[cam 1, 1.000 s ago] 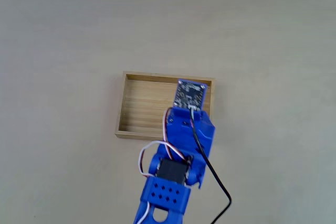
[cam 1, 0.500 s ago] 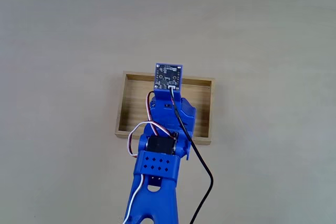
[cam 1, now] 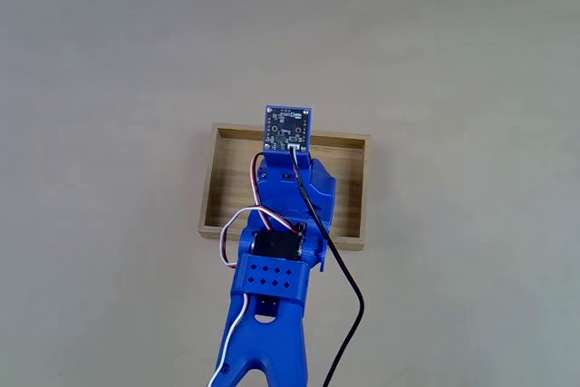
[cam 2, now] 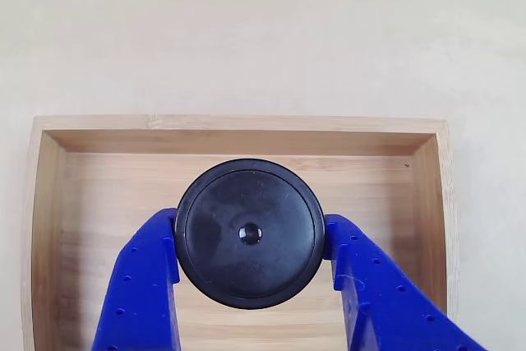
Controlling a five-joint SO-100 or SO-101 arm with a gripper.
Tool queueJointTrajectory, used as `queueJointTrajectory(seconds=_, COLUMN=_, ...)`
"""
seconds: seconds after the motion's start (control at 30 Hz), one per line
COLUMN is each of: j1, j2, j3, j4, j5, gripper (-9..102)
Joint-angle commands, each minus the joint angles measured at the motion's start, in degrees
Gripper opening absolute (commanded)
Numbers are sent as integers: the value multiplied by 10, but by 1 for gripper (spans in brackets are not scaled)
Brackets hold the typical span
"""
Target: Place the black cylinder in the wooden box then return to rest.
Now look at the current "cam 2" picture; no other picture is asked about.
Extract black cylinder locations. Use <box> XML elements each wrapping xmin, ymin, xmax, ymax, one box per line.
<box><xmin>174</xmin><ymin>157</ymin><xmax>328</xmax><ymax>310</ymax></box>

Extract shallow wooden box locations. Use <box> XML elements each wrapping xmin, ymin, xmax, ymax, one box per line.
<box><xmin>20</xmin><ymin>114</ymin><xmax>458</xmax><ymax>351</ymax></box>

